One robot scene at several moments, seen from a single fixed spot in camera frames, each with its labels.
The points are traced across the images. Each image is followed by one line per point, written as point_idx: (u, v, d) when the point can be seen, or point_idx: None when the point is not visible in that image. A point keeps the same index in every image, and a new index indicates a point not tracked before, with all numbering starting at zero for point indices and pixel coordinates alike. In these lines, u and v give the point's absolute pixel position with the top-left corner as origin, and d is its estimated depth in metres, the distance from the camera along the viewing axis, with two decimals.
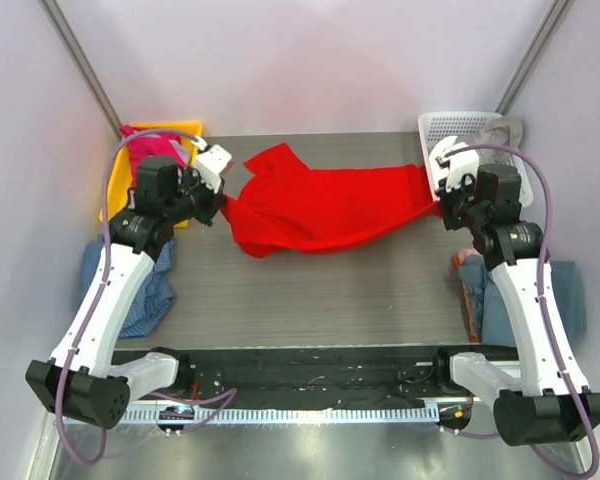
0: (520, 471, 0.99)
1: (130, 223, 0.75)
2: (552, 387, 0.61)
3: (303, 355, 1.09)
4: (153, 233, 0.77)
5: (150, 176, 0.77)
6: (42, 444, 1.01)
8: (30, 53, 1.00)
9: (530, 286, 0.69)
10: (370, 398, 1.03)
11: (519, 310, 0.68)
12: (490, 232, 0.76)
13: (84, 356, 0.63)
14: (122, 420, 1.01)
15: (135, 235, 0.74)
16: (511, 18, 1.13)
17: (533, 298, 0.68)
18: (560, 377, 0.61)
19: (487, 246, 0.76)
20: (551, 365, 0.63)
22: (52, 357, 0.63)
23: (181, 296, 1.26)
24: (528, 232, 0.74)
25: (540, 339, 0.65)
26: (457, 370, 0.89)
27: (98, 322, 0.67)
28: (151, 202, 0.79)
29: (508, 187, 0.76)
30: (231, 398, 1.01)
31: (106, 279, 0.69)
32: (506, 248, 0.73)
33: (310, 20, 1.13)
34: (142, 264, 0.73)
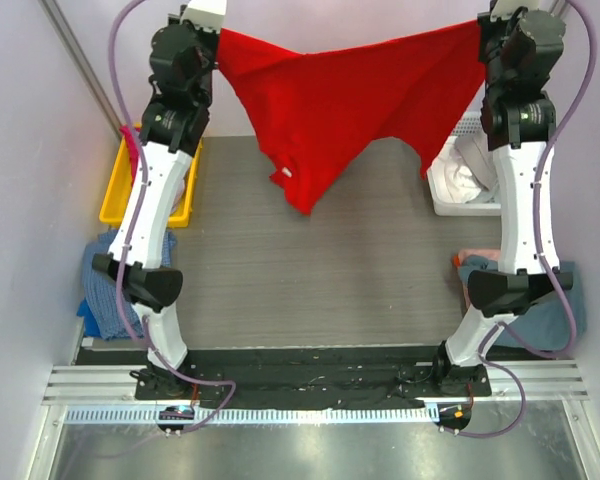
0: (521, 472, 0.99)
1: (163, 119, 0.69)
2: (526, 267, 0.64)
3: (304, 356, 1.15)
4: (188, 128, 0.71)
5: (165, 67, 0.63)
6: (42, 444, 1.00)
8: (29, 53, 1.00)
9: (529, 172, 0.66)
10: (370, 398, 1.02)
11: (512, 191, 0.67)
12: (500, 106, 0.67)
13: (138, 250, 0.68)
14: (121, 420, 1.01)
15: (169, 131, 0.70)
16: None
17: (529, 185, 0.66)
18: (536, 258, 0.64)
19: (493, 124, 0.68)
20: (530, 247, 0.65)
22: (109, 252, 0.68)
23: (181, 296, 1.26)
24: (540, 107, 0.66)
25: (523, 220, 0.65)
26: (453, 349, 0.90)
27: (144, 222, 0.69)
28: (174, 86, 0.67)
29: (544, 58, 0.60)
30: (233, 387, 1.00)
31: (147, 180, 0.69)
32: (514, 131, 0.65)
33: (310, 19, 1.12)
34: (179, 162, 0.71)
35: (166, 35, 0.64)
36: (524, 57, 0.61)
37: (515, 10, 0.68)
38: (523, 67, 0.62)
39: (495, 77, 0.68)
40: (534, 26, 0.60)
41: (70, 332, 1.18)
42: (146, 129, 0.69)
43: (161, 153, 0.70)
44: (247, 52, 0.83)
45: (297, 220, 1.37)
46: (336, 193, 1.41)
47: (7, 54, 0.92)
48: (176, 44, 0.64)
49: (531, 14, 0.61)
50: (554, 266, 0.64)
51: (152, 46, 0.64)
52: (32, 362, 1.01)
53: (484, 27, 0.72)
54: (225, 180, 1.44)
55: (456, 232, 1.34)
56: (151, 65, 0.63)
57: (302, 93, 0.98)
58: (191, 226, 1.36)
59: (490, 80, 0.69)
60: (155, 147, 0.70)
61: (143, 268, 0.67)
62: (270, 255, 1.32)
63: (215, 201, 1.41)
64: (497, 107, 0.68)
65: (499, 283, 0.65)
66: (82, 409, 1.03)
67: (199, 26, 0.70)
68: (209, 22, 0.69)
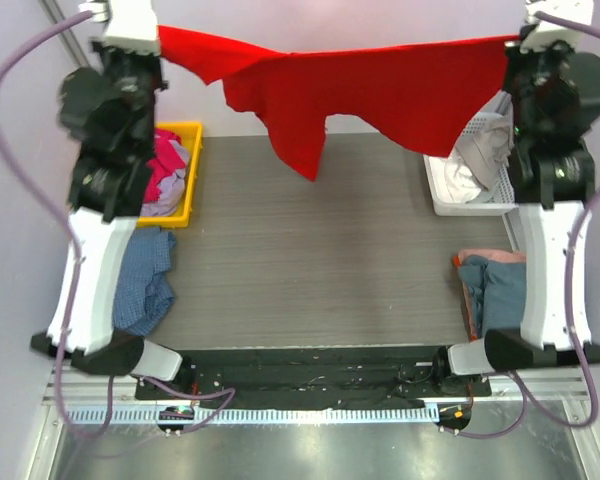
0: (521, 472, 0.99)
1: (94, 180, 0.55)
2: (553, 342, 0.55)
3: (303, 356, 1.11)
4: (125, 187, 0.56)
5: (76, 127, 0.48)
6: (42, 444, 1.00)
8: None
9: (562, 236, 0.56)
10: (370, 398, 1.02)
11: (541, 255, 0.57)
12: (531, 160, 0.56)
13: (77, 334, 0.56)
14: (122, 420, 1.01)
15: (102, 198, 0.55)
16: (510, 18, 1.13)
17: (561, 249, 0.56)
18: (565, 332, 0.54)
19: (522, 179, 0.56)
20: (560, 320, 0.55)
22: (48, 334, 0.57)
23: (181, 296, 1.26)
24: (577, 163, 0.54)
25: (554, 294, 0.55)
26: (456, 361, 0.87)
27: (83, 303, 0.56)
28: (99, 144, 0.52)
29: (589, 114, 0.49)
30: (232, 396, 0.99)
31: (80, 257, 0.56)
32: (546, 192, 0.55)
33: (309, 20, 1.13)
34: (118, 230, 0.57)
35: (75, 83, 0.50)
36: (564, 108, 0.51)
37: (550, 42, 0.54)
38: (562, 119, 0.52)
39: (526, 122, 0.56)
40: (577, 78, 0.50)
41: None
42: (75, 192, 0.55)
43: (95, 222, 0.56)
44: (214, 55, 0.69)
45: (297, 220, 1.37)
46: (336, 193, 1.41)
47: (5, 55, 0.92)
48: (94, 94, 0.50)
49: (573, 62, 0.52)
50: (584, 341, 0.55)
51: (60, 98, 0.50)
52: (32, 362, 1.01)
53: (512, 59, 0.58)
54: (225, 180, 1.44)
55: (456, 232, 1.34)
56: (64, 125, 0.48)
57: (309, 84, 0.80)
58: (191, 227, 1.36)
59: (519, 125, 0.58)
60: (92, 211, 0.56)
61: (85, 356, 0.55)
62: (270, 255, 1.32)
63: (215, 201, 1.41)
64: (525, 160, 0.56)
65: (525, 357, 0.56)
66: (83, 409, 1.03)
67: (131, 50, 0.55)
68: (141, 45, 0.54)
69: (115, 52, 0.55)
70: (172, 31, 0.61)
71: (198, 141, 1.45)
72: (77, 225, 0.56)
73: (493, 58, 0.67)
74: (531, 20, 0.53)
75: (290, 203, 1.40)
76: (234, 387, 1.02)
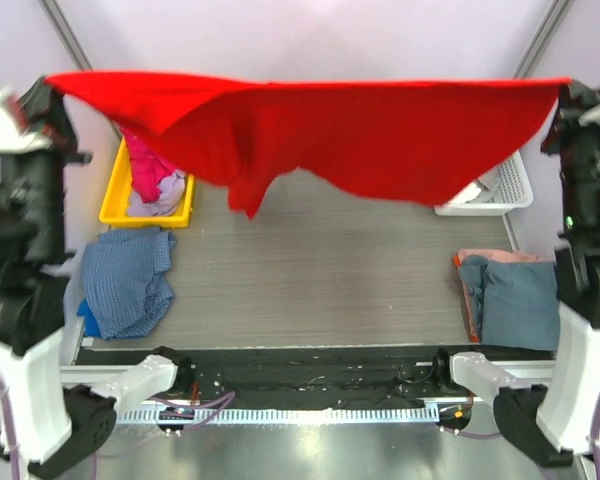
0: (521, 472, 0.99)
1: None
2: (572, 448, 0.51)
3: (304, 356, 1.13)
4: (31, 314, 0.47)
5: None
6: None
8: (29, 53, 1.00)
9: None
10: (370, 398, 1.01)
11: (575, 365, 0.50)
12: (585, 270, 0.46)
13: (29, 445, 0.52)
14: (123, 421, 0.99)
15: (4, 329, 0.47)
16: (511, 18, 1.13)
17: None
18: (586, 440, 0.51)
19: (576, 284, 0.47)
20: (584, 429, 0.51)
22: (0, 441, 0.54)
23: (181, 296, 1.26)
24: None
25: (581, 408, 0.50)
26: (457, 370, 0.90)
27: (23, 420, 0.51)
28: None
29: None
30: (231, 399, 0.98)
31: (2, 389, 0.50)
32: None
33: (310, 19, 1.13)
34: (38, 352, 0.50)
35: None
36: None
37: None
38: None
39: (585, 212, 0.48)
40: None
41: (69, 332, 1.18)
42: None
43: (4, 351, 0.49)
44: (153, 98, 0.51)
45: (297, 220, 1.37)
46: (336, 193, 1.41)
47: (8, 53, 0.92)
48: None
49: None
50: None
51: None
52: None
53: (568, 129, 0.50)
54: None
55: (457, 231, 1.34)
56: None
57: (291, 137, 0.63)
58: (191, 226, 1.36)
59: (572, 214, 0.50)
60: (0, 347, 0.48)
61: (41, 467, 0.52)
62: (270, 255, 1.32)
63: (216, 200, 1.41)
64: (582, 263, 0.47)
65: (539, 456, 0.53)
66: None
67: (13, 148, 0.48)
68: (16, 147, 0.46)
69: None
70: (105, 75, 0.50)
71: None
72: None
73: (531, 100, 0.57)
74: None
75: (290, 203, 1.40)
76: (234, 389, 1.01)
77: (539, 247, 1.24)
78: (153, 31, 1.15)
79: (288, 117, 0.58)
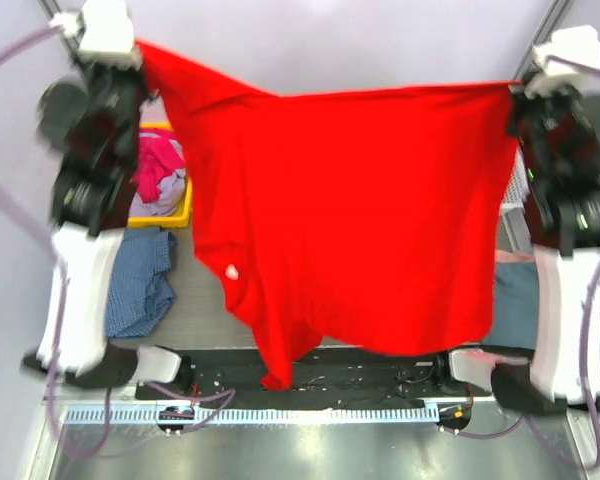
0: (521, 472, 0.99)
1: (77, 195, 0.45)
2: (565, 395, 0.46)
3: (303, 354, 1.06)
4: (115, 203, 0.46)
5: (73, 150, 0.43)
6: (42, 444, 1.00)
8: (28, 53, 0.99)
9: (583, 289, 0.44)
10: (370, 398, 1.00)
11: (556, 305, 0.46)
12: (546, 202, 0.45)
13: (73, 355, 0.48)
14: (122, 421, 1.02)
15: (91, 213, 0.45)
16: (512, 18, 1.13)
17: (580, 301, 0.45)
18: (579, 385, 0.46)
19: (541, 223, 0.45)
20: (572, 373, 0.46)
22: (37, 352, 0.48)
23: (181, 296, 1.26)
24: None
25: (570, 341, 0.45)
26: (456, 365, 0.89)
27: (72, 326, 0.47)
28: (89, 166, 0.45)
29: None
30: (231, 397, 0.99)
31: (66, 277, 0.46)
32: (566, 238, 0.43)
33: (309, 19, 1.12)
34: (105, 248, 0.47)
35: (58, 93, 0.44)
36: (584, 147, 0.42)
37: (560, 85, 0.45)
38: (580, 156, 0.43)
39: (536, 163, 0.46)
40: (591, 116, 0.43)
41: None
42: (58, 208, 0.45)
43: (79, 240, 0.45)
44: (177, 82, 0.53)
45: None
46: None
47: (6, 55, 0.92)
48: (73, 109, 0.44)
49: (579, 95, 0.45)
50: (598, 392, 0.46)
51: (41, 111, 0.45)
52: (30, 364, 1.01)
53: (517, 103, 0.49)
54: None
55: None
56: (63, 143, 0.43)
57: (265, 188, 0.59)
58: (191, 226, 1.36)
59: (529, 168, 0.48)
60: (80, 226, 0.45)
61: (78, 376, 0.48)
62: None
63: None
64: (543, 201, 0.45)
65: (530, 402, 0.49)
66: (83, 409, 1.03)
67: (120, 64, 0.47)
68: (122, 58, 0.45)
69: (97, 67, 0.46)
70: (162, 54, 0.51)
71: None
72: (63, 245, 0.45)
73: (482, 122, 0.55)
74: (541, 61, 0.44)
75: None
76: (233, 388, 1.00)
77: None
78: (153, 32, 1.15)
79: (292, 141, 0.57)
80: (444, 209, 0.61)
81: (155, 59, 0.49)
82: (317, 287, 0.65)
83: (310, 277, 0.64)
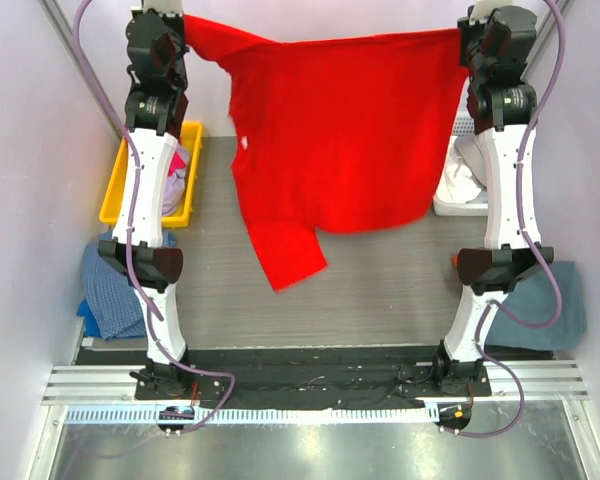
0: (521, 472, 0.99)
1: (147, 105, 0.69)
2: (509, 243, 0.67)
3: (304, 356, 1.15)
4: (172, 111, 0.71)
5: (140, 56, 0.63)
6: (42, 444, 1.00)
8: (29, 53, 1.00)
9: (512, 153, 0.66)
10: (370, 398, 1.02)
11: (495, 173, 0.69)
12: (483, 94, 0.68)
13: (142, 231, 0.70)
14: (122, 420, 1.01)
15: (154, 115, 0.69)
16: None
17: (512, 165, 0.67)
18: (519, 235, 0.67)
19: (479, 109, 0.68)
20: (513, 223, 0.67)
22: (113, 236, 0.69)
23: (181, 296, 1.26)
24: (522, 93, 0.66)
25: (508, 202, 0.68)
26: (452, 344, 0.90)
27: (144, 202, 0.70)
28: (153, 73, 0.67)
29: (523, 44, 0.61)
30: (230, 378, 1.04)
31: (140, 165, 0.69)
32: (497, 116, 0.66)
33: (310, 20, 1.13)
34: (167, 144, 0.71)
35: (139, 26, 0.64)
36: (502, 46, 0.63)
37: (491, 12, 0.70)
38: (500, 55, 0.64)
39: (477, 68, 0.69)
40: (509, 17, 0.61)
41: (70, 332, 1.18)
42: (132, 116, 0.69)
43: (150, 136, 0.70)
44: (223, 39, 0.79)
45: None
46: None
47: (7, 54, 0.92)
48: (143, 32, 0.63)
49: (505, 8, 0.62)
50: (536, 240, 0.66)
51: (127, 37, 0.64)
52: (32, 363, 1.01)
53: (463, 30, 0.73)
54: (226, 179, 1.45)
55: (457, 231, 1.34)
56: (129, 56, 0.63)
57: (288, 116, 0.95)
58: (191, 226, 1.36)
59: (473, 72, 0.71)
60: (148, 132, 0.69)
61: (147, 246, 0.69)
62: None
63: (216, 200, 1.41)
64: (481, 94, 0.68)
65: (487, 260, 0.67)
66: (82, 409, 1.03)
67: (162, 13, 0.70)
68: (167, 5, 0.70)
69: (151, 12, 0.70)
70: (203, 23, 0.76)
71: (198, 139, 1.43)
72: (134, 137, 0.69)
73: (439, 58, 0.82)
74: None
75: None
76: (233, 375, 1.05)
77: None
78: None
79: (304, 80, 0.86)
80: (391, 136, 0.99)
81: (197, 32, 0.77)
82: (308, 189, 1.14)
83: (298, 181, 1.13)
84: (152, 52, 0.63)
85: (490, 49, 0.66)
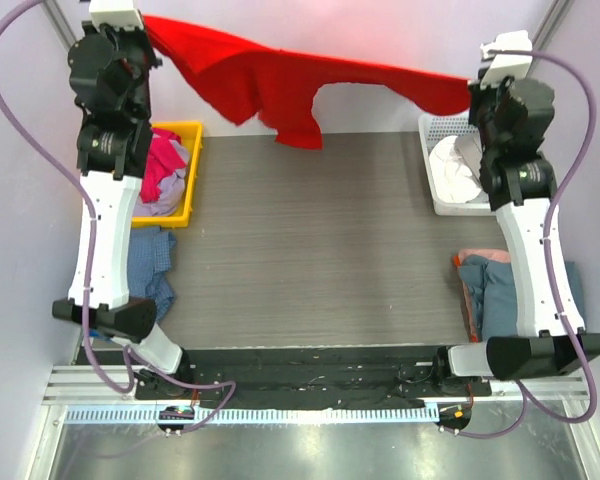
0: (521, 472, 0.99)
1: (100, 144, 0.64)
2: (548, 329, 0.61)
3: (303, 356, 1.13)
4: (132, 148, 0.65)
5: (89, 90, 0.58)
6: (42, 444, 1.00)
8: (28, 53, 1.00)
9: (536, 228, 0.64)
10: (370, 398, 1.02)
11: (522, 252, 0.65)
12: (497, 169, 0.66)
13: (100, 293, 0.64)
14: (122, 420, 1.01)
15: (111, 156, 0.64)
16: (511, 19, 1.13)
17: (538, 241, 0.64)
18: (557, 319, 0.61)
19: (493, 185, 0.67)
20: (548, 307, 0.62)
22: (70, 296, 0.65)
23: (181, 296, 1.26)
24: (539, 168, 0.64)
25: (540, 283, 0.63)
26: (456, 363, 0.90)
27: (104, 257, 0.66)
28: (106, 107, 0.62)
29: (537, 121, 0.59)
30: (232, 387, 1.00)
31: (95, 215, 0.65)
32: (514, 189, 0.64)
33: (310, 19, 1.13)
34: (128, 190, 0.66)
35: (84, 52, 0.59)
36: (517, 122, 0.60)
37: (502, 79, 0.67)
38: (517, 129, 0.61)
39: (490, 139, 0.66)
40: (522, 93, 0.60)
41: (70, 332, 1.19)
42: (84, 156, 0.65)
43: (107, 182, 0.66)
44: (198, 43, 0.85)
45: (298, 220, 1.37)
46: (336, 193, 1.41)
47: (7, 56, 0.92)
48: (92, 62, 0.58)
49: (520, 83, 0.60)
50: (578, 327, 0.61)
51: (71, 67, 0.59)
52: (31, 364, 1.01)
53: (473, 94, 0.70)
54: (226, 179, 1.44)
55: (457, 231, 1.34)
56: (74, 88, 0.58)
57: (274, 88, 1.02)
58: (191, 226, 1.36)
59: (486, 141, 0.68)
60: (105, 174, 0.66)
61: (108, 310, 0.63)
62: (269, 254, 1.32)
63: (215, 200, 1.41)
64: (495, 168, 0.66)
65: (522, 351, 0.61)
66: (81, 409, 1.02)
67: (118, 26, 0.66)
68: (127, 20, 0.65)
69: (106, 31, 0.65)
70: (167, 28, 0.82)
71: (198, 140, 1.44)
72: (90, 184, 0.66)
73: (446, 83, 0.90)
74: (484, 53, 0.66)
75: (289, 203, 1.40)
76: (234, 380, 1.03)
77: None
78: None
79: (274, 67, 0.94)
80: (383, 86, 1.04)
81: (167, 35, 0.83)
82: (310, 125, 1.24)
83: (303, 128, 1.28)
84: (99, 87, 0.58)
85: (502, 123, 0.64)
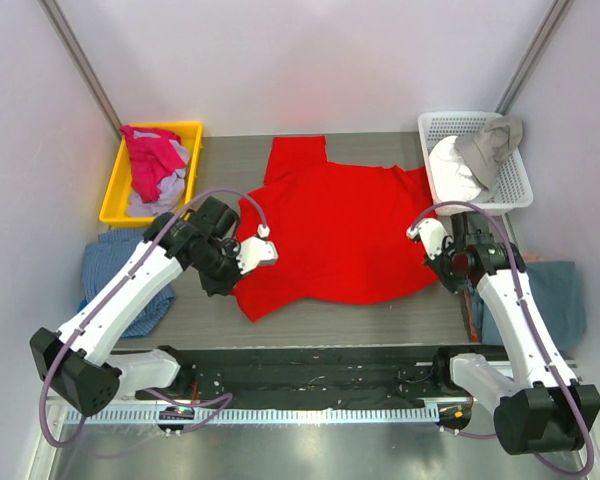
0: (521, 472, 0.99)
1: (173, 227, 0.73)
2: (542, 380, 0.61)
3: (303, 355, 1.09)
4: (190, 244, 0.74)
5: (218, 205, 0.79)
6: (42, 444, 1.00)
8: (28, 54, 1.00)
9: (512, 292, 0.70)
10: (370, 398, 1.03)
11: (504, 316, 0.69)
12: (470, 251, 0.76)
13: (87, 339, 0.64)
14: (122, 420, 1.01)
15: (172, 239, 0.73)
16: (510, 18, 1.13)
17: (515, 302, 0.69)
18: (548, 371, 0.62)
19: (468, 264, 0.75)
20: (538, 360, 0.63)
22: (57, 331, 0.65)
23: (181, 296, 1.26)
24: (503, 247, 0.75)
25: (523, 336, 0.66)
26: (457, 373, 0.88)
27: (110, 309, 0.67)
28: (209, 223, 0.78)
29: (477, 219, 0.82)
30: (230, 399, 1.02)
31: (131, 273, 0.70)
32: (487, 262, 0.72)
33: (310, 20, 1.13)
34: (169, 270, 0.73)
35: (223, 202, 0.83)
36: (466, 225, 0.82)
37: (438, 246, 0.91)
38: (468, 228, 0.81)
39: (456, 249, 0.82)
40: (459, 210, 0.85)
41: None
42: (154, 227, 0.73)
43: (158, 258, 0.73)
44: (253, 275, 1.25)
45: None
46: None
47: (7, 55, 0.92)
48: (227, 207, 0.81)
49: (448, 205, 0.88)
50: (570, 379, 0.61)
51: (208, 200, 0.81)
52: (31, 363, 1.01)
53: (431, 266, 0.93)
54: (226, 179, 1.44)
55: None
56: (211, 198, 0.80)
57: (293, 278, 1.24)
58: None
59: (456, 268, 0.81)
60: (157, 249, 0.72)
61: (85, 359, 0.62)
62: None
63: None
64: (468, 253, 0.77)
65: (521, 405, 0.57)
66: None
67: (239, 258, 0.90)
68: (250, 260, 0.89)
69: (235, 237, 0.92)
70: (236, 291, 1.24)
71: (198, 140, 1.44)
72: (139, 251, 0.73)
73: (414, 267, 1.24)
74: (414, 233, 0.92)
75: None
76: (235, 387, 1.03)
77: (539, 246, 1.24)
78: (153, 34, 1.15)
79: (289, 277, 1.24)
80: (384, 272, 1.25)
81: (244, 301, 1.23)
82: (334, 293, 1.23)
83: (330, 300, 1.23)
84: (222, 212, 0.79)
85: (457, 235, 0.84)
